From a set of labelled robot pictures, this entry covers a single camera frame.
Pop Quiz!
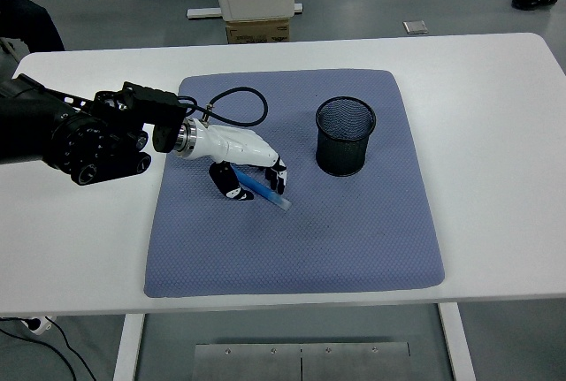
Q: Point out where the brown cardboard box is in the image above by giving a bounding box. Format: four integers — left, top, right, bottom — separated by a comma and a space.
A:
225, 18, 292, 45

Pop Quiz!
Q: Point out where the blue-grey textured mat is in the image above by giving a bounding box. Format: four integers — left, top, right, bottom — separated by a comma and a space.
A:
143, 69, 446, 299

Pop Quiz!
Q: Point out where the small grey floor plate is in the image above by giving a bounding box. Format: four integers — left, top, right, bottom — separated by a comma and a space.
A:
402, 20, 430, 36

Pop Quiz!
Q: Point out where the thin black floor cable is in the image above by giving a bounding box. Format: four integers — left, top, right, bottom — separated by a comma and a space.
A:
53, 325, 96, 381
0, 326, 77, 381

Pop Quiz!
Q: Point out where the white table leg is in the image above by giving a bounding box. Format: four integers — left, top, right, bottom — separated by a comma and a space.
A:
437, 302, 478, 381
112, 313, 146, 381

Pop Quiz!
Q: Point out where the white flat base bar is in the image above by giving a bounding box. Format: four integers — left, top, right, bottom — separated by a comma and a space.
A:
186, 2, 304, 20

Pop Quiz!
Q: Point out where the black mesh pen holder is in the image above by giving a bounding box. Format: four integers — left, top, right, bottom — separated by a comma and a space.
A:
315, 95, 378, 178

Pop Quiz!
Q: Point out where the blue marker with clear cap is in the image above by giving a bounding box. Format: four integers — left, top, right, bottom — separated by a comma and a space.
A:
232, 166, 294, 213

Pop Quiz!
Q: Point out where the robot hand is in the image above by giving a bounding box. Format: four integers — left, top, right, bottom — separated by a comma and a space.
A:
193, 123, 288, 202

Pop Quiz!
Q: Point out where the grey metal plate with screws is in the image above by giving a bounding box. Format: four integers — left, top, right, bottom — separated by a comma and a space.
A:
193, 341, 411, 381

